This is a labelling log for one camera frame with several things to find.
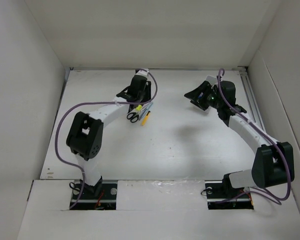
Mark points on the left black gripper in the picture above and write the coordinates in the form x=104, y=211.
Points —
x=147, y=89

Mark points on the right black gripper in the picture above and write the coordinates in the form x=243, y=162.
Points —
x=205, y=87

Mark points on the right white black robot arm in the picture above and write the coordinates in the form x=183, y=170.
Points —
x=272, y=171

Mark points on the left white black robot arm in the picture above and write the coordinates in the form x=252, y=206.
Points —
x=86, y=132

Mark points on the white compartment organizer tray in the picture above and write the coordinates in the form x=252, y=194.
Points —
x=203, y=103

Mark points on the yellow highlighter marker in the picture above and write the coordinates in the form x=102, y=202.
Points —
x=137, y=109

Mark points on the light blue pen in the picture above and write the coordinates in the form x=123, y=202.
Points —
x=144, y=110

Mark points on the black handled scissors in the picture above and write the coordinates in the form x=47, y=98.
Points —
x=133, y=116

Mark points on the right base mounting rail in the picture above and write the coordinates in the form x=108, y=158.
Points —
x=220, y=197

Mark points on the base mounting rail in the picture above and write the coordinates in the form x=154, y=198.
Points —
x=104, y=200
x=220, y=197

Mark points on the left base mounting rail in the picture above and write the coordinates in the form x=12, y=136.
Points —
x=104, y=200

